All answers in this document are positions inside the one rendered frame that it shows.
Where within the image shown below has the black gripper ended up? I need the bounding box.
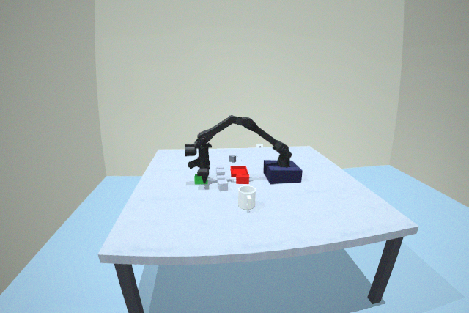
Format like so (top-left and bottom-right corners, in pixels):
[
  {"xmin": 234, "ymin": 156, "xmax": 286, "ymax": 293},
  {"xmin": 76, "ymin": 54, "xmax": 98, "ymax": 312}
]
[{"xmin": 197, "ymin": 156, "xmax": 210, "ymax": 183}]

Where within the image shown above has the white mug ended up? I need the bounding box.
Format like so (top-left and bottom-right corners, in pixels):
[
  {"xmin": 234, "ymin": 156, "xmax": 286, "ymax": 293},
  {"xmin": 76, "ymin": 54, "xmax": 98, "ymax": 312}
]
[{"xmin": 238, "ymin": 185, "xmax": 256, "ymax": 210}]

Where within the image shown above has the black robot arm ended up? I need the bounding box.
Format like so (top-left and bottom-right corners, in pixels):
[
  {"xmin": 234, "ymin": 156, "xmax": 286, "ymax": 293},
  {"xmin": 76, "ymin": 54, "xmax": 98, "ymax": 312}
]
[{"xmin": 185, "ymin": 115, "xmax": 292, "ymax": 169}]

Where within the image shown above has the green gauge with white pin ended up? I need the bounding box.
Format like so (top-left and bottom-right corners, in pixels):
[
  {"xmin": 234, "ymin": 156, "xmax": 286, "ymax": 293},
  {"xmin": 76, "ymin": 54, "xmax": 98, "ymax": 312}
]
[{"xmin": 194, "ymin": 174, "xmax": 215, "ymax": 185}]

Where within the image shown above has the red tray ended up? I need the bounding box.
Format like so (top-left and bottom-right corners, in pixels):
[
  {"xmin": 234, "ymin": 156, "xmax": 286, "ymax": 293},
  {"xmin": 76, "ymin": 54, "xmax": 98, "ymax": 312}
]
[{"xmin": 230, "ymin": 166, "xmax": 248, "ymax": 178}]

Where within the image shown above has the red block with white cylindrical pin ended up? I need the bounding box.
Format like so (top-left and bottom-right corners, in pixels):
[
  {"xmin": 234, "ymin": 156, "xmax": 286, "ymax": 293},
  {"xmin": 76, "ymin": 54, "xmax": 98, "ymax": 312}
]
[{"xmin": 229, "ymin": 174, "xmax": 249, "ymax": 184}]

